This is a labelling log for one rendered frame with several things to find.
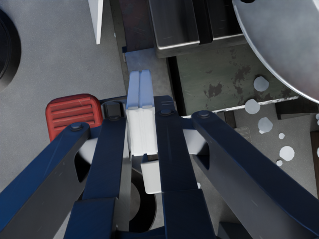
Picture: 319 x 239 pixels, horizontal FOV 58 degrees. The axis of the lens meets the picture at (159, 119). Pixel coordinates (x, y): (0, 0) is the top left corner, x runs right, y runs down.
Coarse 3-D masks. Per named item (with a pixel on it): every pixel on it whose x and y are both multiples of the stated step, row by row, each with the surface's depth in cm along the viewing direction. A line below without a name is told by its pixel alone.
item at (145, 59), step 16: (112, 0) 104; (128, 0) 45; (144, 0) 45; (112, 16) 104; (128, 16) 45; (144, 16) 45; (128, 32) 45; (144, 32) 45; (128, 48) 45; (144, 48) 45; (128, 64) 43; (144, 64) 43; (160, 64) 43; (128, 80) 104; (160, 80) 43
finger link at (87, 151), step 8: (96, 128) 15; (128, 128) 15; (96, 136) 14; (128, 136) 15; (88, 144) 14; (128, 144) 15; (80, 152) 14; (88, 152) 14; (80, 160) 14; (88, 160) 14
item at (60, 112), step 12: (72, 96) 31; (84, 96) 31; (48, 108) 31; (60, 108) 31; (72, 108) 31; (84, 108) 31; (96, 108) 31; (48, 120) 31; (60, 120) 31; (72, 120) 31; (84, 120) 31; (96, 120) 31; (48, 132) 31
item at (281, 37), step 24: (240, 0) 29; (264, 0) 29; (288, 0) 29; (312, 0) 29; (240, 24) 29; (264, 24) 29; (288, 24) 29; (312, 24) 29; (264, 48) 29; (288, 48) 29; (312, 48) 29; (288, 72) 29; (312, 72) 29; (312, 96) 29
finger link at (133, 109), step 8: (136, 72) 21; (136, 80) 19; (136, 88) 17; (128, 96) 17; (136, 96) 16; (128, 104) 15; (136, 104) 15; (128, 112) 15; (136, 112) 15; (128, 120) 15; (136, 120) 15; (136, 128) 15; (136, 136) 16; (136, 144) 16; (136, 152) 16; (144, 152) 16
